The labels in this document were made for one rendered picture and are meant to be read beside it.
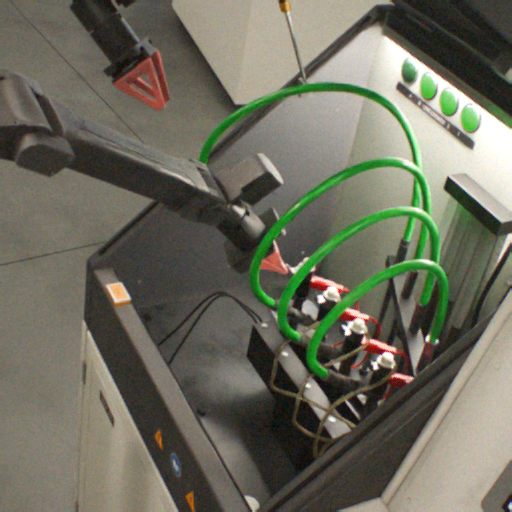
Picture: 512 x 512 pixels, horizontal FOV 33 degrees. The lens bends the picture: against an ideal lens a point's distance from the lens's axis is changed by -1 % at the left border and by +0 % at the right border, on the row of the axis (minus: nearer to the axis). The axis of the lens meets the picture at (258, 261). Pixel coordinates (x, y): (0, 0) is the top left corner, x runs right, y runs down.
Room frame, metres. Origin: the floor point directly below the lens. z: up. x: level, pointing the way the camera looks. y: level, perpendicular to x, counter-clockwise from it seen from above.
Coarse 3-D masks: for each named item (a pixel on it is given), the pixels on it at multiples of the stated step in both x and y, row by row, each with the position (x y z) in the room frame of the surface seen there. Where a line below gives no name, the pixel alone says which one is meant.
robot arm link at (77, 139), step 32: (64, 128) 0.80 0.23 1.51; (96, 128) 0.87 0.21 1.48; (32, 160) 0.75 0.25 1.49; (64, 160) 0.78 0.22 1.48; (96, 160) 0.86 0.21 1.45; (128, 160) 0.89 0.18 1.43; (160, 160) 0.96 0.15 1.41; (192, 160) 1.05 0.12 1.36; (160, 192) 0.96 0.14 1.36; (192, 192) 0.99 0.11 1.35
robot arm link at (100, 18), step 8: (72, 0) 1.23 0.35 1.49; (80, 0) 1.22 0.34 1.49; (88, 0) 1.22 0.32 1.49; (96, 0) 1.23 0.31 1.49; (104, 0) 1.24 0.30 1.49; (72, 8) 1.23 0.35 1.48; (80, 8) 1.22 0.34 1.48; (88, 8) 1.22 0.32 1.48; (96, 8) 1.22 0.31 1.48; (104, 8) 1.23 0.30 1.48; (112, 8) 1.24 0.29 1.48; (80, 16) 1.22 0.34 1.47; (88, 16) 1.22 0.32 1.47; (96, 16) 1.22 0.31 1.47; (104, 16) 1.22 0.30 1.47; (88, 24) 1.22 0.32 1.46; (96, 24) 1.22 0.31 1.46; (88, 32) 1.23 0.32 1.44
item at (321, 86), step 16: (272, 96) 1.21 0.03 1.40; (288, 96) 1.22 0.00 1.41; (368, 96) 1.24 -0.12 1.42; (240, 112) 1.20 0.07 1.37; (400, 112) 1.26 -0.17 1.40; (224, 128) 1.20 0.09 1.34; (208, 144) 1.20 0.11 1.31; (416, 144) 1.26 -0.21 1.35; (416, 160) 1.27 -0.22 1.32; (416, 192) 1.27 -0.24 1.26
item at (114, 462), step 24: (96, 360) 1.23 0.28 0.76; (96, 384) 1.23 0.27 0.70; (96, 408) 1.22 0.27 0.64; (120, 408) 1.12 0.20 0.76; (96, 432) 1.21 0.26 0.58; (120, 432) 1.11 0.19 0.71; (96, 456) 1.20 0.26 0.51; (120, 456) 1.10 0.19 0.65; (144, 456) 1.01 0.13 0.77; (96, 480) 1.19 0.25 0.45; (120, 480) 1.09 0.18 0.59; (144, 480) 1.00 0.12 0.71; (96, 504) 1.19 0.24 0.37; (120, 504) 1.08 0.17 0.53; (144, 504) 0.99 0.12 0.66; (168, 504) 0.92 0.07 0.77
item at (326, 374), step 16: (384, 272) 0.93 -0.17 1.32; (400, 272) 0.94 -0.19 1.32; (432, 272) 0.98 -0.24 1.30; (368, 288) 0.92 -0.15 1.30; (320, 336) 0.88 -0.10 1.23; (432, 336) 1.01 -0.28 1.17; (432, 352) 1.00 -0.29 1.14; (320, 368) 0.89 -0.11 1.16; (336, 384) 0.91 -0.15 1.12; (352, 384) 0.93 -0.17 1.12
